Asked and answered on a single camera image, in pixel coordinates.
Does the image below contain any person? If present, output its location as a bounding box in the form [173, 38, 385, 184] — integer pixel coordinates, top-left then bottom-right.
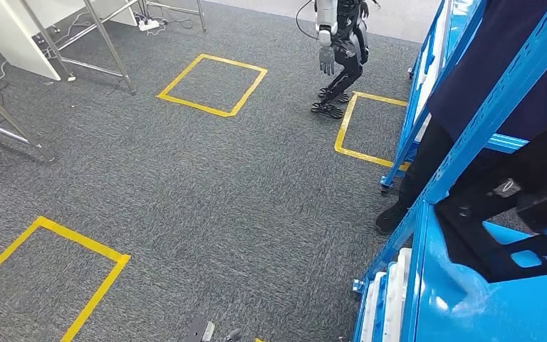
[375, 0, 547, 236]

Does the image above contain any yellow tape floor square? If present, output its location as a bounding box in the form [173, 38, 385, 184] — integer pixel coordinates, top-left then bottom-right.
[333, 90, 411, 172]
[156, 53, 269, 118]
[0, 216, 132, 342]

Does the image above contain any white ribbed plastic panel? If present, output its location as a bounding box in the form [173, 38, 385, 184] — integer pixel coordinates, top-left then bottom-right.
[415, 0, 454, 143]
[384, 247, 414, 342]
[360, 271, 387, 342]

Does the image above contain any standing humanoid robot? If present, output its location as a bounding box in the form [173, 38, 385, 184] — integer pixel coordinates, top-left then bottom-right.
[296, 0, 382, 120]

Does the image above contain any black plastic bracket part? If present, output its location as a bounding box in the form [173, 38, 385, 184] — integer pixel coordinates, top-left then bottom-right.
[434, 177, 547, 284]

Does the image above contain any white partition panel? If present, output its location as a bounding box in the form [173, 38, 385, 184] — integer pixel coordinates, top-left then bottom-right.
[89, 0, 138, 27]
[0, 0, 62, 81]

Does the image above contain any blue metal shelf rack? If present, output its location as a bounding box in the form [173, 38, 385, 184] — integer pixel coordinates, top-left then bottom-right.
[351, 0, 547, 342]
[379, 0, 491, 194]

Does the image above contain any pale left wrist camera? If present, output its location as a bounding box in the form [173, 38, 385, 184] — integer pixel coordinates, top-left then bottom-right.
[186, 317, 216, 342]

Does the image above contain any standing robot's grey hand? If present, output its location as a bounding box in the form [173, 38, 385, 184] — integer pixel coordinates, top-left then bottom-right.
[319, 46, 336, 77]

